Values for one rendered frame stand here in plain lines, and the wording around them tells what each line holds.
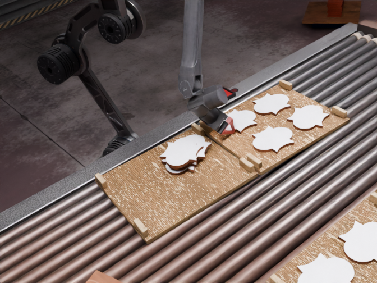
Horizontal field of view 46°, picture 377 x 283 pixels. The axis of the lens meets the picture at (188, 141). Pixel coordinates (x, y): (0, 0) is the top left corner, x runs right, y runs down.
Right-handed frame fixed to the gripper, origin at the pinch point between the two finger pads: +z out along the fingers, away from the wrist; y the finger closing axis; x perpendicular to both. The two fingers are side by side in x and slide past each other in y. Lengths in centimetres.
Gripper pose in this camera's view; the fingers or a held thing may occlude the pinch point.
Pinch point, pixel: (226, 126)
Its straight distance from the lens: 159.0
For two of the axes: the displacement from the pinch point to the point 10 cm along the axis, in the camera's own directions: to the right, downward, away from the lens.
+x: -5.7, 8.2, 0.6
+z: 6.0, 3.7, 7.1
